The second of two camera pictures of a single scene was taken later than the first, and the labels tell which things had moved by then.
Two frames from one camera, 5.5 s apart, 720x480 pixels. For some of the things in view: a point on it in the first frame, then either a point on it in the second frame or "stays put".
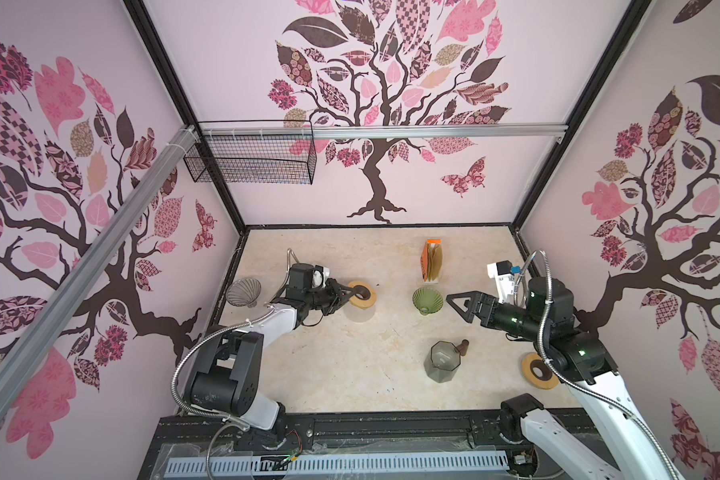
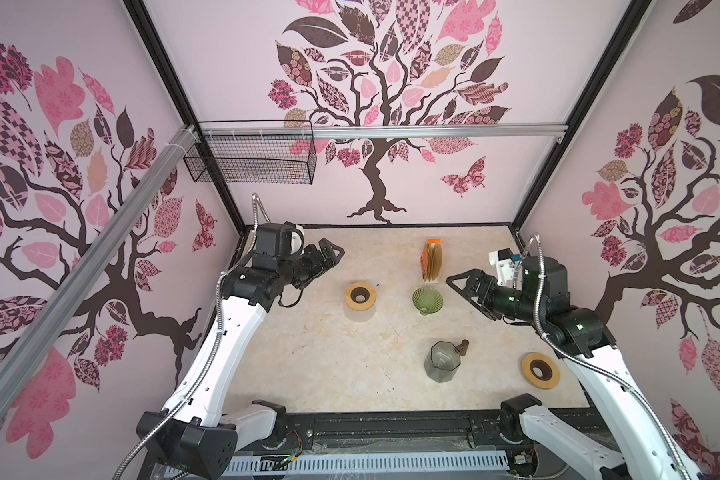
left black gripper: (337, 297) -> (317, 265)
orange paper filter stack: (431, 260) stays put
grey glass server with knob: (444, 360) stays put
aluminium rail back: (504, 131) stays put
